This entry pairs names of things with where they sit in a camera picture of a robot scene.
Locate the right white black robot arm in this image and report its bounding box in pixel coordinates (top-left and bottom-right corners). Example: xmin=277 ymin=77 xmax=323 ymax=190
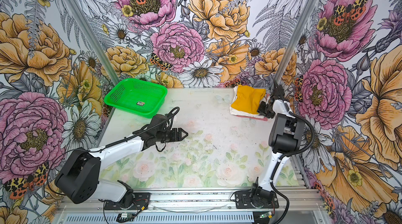
xmin=249 ymin=81 xmax=316 ymax=208

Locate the green plastic basket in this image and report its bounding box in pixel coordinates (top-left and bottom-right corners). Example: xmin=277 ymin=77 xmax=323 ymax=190
xmin=104 ymin=78 xmax=167 ymax=118

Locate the white vented cable duct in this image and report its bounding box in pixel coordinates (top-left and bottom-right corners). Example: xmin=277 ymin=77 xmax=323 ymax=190
xmin=59 ymin=212 xmax=254 ymax=224

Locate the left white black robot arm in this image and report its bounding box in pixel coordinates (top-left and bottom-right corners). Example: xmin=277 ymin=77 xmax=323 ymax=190
xmin=54 ymin=107 xmax=188 ymax=209

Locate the left aluminium corner post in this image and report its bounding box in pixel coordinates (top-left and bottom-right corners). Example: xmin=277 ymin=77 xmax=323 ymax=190
xmin=63 ymin=0 xmax=120 ymax=85

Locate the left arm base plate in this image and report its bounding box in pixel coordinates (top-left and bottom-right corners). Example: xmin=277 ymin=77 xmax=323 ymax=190
xmin=104 ymin=192 xmax=151 ymax=210

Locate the aluminium front rail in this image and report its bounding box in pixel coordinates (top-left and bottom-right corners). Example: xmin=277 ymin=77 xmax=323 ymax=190
xmin=56 ymin=186 xmax=324 ymax=214

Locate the right aluminium corner post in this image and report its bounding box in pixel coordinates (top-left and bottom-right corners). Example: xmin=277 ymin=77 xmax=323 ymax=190
xmin=268 ymin=0 xmax=319 ymax=91

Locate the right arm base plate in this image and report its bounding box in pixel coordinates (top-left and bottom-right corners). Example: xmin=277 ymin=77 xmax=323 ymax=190
xmin=230 ymin=190 xmax=279 ymax=209

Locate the aluminium corner post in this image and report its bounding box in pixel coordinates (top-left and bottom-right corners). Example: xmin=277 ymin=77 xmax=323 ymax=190
xmin=268 ymin=0 xmax=319 ymax=91
xmin=63 ymin=0 xmax=120 ymax=85

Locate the white black folded t-shirt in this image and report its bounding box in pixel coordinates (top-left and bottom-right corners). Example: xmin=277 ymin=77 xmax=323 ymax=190
xmin=229 ymin=85 xmax=265 ymax=119

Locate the yellow t-shirt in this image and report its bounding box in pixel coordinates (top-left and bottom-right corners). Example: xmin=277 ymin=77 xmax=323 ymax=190
xmin=230 ymin=85 xmax=267 ymax=115

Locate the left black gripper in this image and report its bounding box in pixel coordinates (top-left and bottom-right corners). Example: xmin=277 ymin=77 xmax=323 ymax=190
xmin=156 ymin=128 xmax=188 ymax=142

